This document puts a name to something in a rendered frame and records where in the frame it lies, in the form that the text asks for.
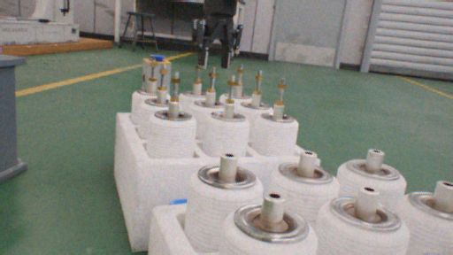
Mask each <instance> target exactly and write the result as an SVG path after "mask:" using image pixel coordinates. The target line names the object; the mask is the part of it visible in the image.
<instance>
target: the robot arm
mask: <svg viewBox="0 0 453 255"><path fill-rule="evenodd" d="M237 4H238V0H204V1H203V11H204V17H203V19H192V46H193V47H195V48H198V49H199V57H198V65H199V67H201V68H203V69H206V68H207V65H208V49H209V48H210V46H211V43H213V42H214V39H219V41H220V42H221V44H222V47H223V50H224V51H222V58H221V65H220V67H222V68H225V69H228V68H229V66H230V62H231V56H232V52H233V51H234V50H239V45H240V41H241V38H242V28H243V26H242V24H236V23H234V20H233V17H234V16H235V15H236V10H237ZM203 28H205V30H204V31H203ZM231 31H232V32H231ZM234 40H235V45H234Z"/></svg>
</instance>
